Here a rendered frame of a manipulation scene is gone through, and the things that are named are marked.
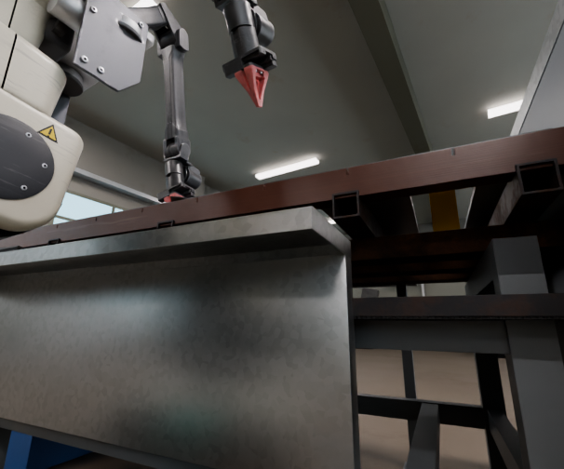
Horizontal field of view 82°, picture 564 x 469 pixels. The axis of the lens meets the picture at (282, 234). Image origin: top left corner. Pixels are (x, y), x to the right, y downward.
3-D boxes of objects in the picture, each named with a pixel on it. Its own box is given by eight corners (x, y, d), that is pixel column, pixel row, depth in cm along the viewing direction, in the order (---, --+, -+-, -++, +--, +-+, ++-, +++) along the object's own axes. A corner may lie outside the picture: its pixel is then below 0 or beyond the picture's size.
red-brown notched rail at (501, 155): (4, 254, 116) (7, 238, 118) (589, 169, 49) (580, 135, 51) (-10, 252, 113) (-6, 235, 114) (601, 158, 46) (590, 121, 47)
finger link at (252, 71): (250, 115, 75) (241, 73, 74) (276, 105, 72) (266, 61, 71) (233, 113, 70) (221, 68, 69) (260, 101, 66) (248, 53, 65)
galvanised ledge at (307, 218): (-24, 286, 111) (-22, 277, 112) (351, 258, 57) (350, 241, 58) (-111, 278, 94) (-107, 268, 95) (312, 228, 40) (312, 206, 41)
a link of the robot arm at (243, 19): (216, 4, 67) (238, -10, 64) (236, 16, 72) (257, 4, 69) (224, 39, 67) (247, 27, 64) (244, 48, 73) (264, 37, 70)
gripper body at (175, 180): (171, 206, 107) (169, 187, 110) (195, 194, 104) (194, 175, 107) (156, 199, 102) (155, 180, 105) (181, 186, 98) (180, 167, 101)
